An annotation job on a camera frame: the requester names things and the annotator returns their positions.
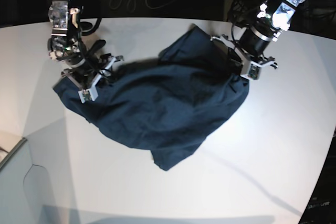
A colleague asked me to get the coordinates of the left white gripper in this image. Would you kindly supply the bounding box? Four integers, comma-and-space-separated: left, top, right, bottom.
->
210, 35, 278, 76

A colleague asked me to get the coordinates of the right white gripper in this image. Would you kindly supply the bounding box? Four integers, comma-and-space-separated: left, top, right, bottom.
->
61, 55, 123, 91

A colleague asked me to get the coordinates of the dark blue t-shirt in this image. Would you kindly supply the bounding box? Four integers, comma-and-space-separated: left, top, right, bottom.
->
54, 26, 249, 171

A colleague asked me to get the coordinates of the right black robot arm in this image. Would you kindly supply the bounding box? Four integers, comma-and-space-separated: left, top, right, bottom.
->
47, 0, 123, 103

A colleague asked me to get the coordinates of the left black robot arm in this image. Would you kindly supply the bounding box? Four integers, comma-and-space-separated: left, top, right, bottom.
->
210, 0, 306, 80

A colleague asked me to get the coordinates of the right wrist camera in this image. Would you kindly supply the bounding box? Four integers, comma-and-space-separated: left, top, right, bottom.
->
78, 88, 98, 103

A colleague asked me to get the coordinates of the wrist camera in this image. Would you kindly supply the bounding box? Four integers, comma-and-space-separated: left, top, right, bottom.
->
78, 88, 98, 103
240, 64, 261, 80

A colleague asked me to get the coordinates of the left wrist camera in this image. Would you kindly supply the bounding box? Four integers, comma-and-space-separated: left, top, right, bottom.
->
240, 64, 261, 80

